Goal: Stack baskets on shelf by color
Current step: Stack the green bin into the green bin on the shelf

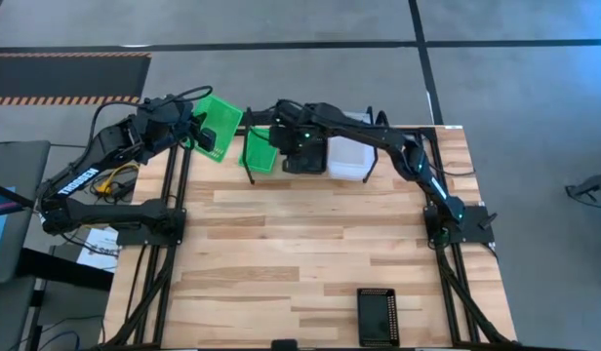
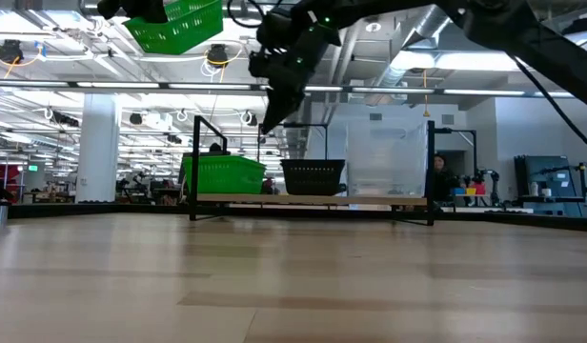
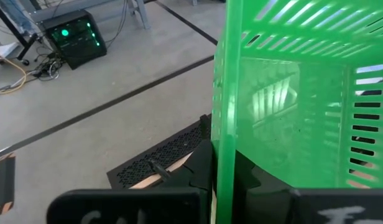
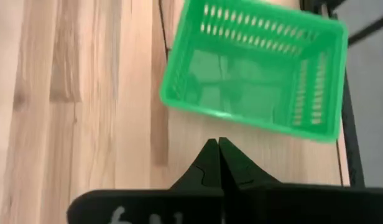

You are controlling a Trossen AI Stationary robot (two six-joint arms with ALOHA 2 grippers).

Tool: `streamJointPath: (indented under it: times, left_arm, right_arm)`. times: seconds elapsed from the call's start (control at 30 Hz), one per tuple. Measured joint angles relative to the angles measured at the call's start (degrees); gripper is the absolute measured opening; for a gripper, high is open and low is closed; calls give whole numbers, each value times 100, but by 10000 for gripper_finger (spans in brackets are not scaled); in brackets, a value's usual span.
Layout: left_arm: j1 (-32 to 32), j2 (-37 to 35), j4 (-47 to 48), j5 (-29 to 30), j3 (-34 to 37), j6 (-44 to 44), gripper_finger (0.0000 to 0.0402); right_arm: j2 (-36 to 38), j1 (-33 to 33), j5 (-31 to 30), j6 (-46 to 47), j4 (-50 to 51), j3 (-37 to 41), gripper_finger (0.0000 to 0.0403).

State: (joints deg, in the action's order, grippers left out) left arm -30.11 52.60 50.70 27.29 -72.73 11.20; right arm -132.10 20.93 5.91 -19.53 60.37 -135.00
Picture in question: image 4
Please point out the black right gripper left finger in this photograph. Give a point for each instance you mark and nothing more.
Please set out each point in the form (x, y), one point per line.
(179, 205)

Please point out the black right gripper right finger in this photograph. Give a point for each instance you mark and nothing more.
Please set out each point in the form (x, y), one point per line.
(288, 205)

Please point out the green slotted plastic basket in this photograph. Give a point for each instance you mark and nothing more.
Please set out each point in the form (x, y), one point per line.
(253, 87)

